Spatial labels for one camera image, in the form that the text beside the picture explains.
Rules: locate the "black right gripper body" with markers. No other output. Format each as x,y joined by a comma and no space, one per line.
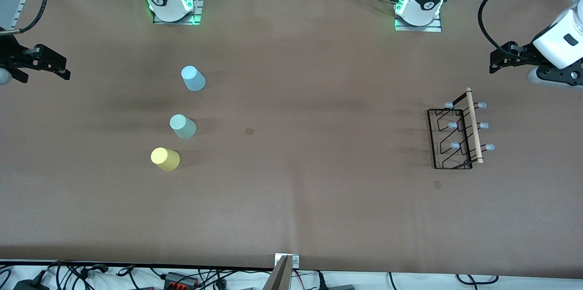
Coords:
12,54

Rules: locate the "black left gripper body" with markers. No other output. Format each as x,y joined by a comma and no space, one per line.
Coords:
524,54

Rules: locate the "pale green cup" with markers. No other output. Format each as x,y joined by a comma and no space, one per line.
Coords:
183,127

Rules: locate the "yellow cup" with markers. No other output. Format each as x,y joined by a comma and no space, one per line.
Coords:
165,159

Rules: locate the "light blue cup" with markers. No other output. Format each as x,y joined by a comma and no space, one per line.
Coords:
193,79

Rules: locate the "perforated metal strip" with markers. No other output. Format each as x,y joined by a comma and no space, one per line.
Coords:
20,7

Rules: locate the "black power adapter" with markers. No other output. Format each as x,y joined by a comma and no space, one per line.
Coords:
32,285

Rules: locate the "black box orange connectors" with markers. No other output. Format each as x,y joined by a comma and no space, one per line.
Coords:
175,277

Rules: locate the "flat grey box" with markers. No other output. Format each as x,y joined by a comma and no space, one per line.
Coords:
339,287

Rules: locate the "silver camera mount bracket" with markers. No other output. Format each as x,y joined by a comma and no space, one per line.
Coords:
296,261

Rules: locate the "grey camera mount beam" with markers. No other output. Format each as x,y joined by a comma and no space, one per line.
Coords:
280,278

